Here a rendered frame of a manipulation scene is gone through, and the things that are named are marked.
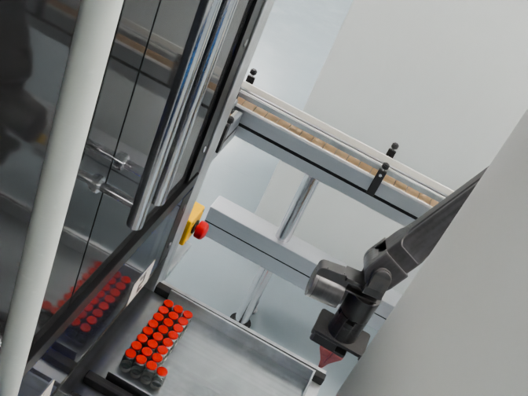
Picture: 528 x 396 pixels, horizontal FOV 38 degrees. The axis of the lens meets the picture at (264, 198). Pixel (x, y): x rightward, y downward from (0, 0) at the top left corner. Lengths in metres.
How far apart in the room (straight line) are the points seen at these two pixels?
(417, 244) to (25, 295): 0.79
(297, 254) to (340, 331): 1.06
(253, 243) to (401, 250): 1.22
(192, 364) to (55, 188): 1.00
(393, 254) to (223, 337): 0.47
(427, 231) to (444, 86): 1.45
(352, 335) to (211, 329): 0.35
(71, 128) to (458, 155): 2.34
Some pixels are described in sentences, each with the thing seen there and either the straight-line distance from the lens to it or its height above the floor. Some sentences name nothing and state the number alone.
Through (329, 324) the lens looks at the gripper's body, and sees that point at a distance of 1.41.
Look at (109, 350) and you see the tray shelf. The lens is 1.51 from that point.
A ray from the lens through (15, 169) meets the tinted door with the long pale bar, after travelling 0.70.
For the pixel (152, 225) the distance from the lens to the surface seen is 1.28.
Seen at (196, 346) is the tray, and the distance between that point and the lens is 1.57.
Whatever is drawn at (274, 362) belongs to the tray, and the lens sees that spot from 1.61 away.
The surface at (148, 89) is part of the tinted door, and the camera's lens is 0.93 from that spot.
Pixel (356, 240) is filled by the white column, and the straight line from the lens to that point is 3.05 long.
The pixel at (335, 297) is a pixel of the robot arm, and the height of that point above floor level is 1.19.
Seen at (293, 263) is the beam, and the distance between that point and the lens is 2.45.
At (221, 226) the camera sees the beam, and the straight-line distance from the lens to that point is 2.47.
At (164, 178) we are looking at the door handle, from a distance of 0.94.
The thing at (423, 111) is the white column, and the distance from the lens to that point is 2.75.
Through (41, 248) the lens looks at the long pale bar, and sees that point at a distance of 0.62.
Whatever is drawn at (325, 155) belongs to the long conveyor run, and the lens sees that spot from 2.20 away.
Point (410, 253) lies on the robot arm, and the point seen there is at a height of 1.32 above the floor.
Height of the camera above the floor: 2.03
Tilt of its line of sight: 35 degrees down
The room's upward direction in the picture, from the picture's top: 25 degrees clockwise
